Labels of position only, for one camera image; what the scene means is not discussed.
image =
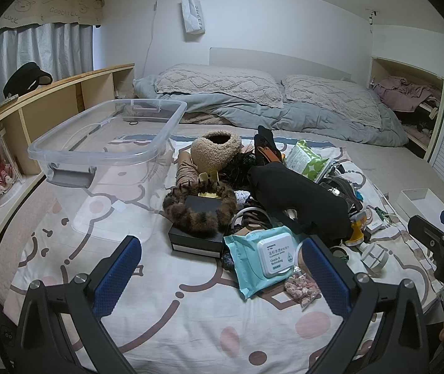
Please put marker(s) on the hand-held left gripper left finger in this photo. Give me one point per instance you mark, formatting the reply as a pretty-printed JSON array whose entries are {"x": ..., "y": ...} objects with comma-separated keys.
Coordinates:
[{"x": 118, "y": 276}]

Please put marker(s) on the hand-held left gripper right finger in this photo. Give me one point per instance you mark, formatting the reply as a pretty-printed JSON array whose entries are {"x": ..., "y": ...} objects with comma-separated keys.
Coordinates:
[{"x": 325, "y": 276}]

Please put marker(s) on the small bag of pink beads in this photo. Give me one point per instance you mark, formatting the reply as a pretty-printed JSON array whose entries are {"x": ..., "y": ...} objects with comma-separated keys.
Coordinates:
[{"x": 302, "y": 284}]

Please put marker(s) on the blue wet wipes pack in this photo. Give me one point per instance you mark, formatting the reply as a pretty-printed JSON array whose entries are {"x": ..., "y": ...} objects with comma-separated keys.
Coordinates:
[{"x": 272, "y": 253}]

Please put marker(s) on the clear plastic storage box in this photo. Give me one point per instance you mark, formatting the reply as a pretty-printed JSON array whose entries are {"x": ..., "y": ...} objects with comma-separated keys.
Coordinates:
[{"x": 70, "y": 175}]

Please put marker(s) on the white round plastic part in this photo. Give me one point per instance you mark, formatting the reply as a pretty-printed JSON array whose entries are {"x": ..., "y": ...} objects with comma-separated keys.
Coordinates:
[{"x": 374, "y": 257}]

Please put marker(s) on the small green clothespin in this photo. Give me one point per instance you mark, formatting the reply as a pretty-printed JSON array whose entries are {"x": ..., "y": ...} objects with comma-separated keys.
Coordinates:
[{"x": 380, "y": 212}]

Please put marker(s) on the small white box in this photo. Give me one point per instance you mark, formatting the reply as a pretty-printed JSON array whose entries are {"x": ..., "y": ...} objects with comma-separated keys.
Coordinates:
[{"x": 373, "y": 226}]

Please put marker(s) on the printed cartoon blanket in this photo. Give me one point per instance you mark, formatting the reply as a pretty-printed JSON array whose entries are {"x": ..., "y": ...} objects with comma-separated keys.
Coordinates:
[{"x": 191, "y": 311}]

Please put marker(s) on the black box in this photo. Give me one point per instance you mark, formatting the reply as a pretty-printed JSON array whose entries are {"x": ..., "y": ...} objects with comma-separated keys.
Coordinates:
[{"x": 194, "y": 243}]

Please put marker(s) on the dark patterned pouch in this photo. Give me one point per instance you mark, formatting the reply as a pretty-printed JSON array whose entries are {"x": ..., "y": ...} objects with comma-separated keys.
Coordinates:
[{"x": 229, "y": 259}]

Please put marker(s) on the green patterned wipes pack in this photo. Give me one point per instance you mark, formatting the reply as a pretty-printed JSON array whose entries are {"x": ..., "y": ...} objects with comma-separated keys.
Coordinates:
[{"x": 307, "y": 161}]

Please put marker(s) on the beige ribbed knit cloth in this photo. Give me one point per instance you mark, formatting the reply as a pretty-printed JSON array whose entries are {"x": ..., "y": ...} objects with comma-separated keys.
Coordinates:
[{"x": 187, "y": 173}]

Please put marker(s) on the black fuzzy cloth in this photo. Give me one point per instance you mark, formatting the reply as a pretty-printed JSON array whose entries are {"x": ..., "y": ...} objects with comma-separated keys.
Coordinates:
[{"x": 239, "y": 167}]

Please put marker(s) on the pile of pink clothes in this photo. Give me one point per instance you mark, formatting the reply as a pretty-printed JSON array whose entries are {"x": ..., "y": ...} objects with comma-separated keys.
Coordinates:
[{"x": 405, "y": 91}]

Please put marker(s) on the black and orange glove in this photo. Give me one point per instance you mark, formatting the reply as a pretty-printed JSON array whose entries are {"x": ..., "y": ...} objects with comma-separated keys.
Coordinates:
[{"x": 267, "y": 144}]

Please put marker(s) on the grey duvet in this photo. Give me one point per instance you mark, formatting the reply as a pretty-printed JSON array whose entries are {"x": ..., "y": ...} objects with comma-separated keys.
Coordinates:
[{"x": 323, "y": 126}]

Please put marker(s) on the beige fleece hat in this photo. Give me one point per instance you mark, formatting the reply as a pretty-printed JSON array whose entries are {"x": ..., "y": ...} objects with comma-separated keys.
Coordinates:
[{"x": 214, "y": 156}]

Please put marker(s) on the grey textured pillow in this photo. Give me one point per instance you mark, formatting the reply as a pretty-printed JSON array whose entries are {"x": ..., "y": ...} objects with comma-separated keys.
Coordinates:
[
  {"x": 331, "y": 95},
  {"x": 214, "y": 81}
]

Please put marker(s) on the wooden shelf unit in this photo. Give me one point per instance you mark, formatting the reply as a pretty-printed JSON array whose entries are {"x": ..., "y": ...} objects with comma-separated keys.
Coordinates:
[{"x": 42, "y": 113}]

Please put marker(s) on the black visor cap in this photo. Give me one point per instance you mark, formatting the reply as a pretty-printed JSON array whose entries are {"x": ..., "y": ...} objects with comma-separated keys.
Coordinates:
[{"x": 23, "y": 76}]

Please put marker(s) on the grey curtain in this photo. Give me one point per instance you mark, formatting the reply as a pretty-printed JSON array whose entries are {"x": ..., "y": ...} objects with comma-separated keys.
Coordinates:
[{"x": 42, "y": 50}]

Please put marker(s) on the white paper bag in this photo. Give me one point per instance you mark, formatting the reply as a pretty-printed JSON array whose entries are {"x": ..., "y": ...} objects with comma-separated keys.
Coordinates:
[{"x": 192, "y": 13}]

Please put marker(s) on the beige printed valance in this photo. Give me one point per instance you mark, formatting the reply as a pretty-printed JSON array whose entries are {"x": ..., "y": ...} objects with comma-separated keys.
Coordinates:
[{"x": 50, "y": 6}]

